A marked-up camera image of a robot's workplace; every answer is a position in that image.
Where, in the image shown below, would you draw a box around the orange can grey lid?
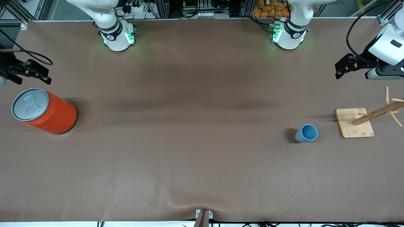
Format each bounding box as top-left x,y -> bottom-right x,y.
11,88 -> 77,135

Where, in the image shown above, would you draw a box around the white power strip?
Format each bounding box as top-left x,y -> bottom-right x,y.
125,3 -> 149,14

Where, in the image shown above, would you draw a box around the brown camera support beam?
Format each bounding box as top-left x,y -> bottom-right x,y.
193,210 -> 210,227

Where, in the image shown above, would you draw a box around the wooden mug tree rack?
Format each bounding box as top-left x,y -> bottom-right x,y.
335,87 -> 404,138

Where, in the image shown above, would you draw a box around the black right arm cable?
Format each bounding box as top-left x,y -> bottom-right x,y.
0,30 -> 53,66

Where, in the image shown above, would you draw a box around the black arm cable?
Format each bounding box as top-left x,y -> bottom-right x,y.
346,0 -> 395,63
0,30 -> 53,66

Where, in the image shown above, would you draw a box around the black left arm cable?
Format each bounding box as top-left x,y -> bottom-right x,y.
346,0 -> 395,63

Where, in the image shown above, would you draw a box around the light blue plastic cup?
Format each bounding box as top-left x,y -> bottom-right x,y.
295,124 -> 318,143

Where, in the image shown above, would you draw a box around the aluminium frame profile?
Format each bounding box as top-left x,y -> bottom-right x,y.
377,0 -> 404,26
0,0 -> 48,26

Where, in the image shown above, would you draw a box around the orange snack pile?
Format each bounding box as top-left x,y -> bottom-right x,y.
252,0 -> 291,18

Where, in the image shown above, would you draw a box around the brown table mat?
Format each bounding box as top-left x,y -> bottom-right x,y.
0,17 -> 404,223

